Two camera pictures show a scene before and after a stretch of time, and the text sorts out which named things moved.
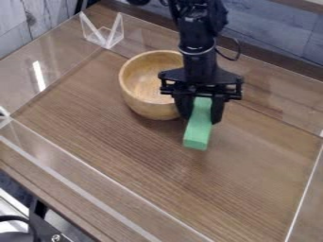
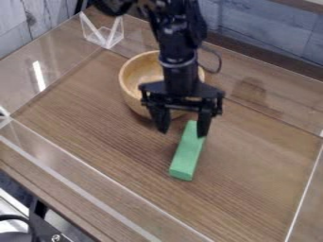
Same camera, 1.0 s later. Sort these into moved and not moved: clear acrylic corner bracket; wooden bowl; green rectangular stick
Moved: green rectangular stick
Not moved: wooden bowl; clear acrylic corner bracket
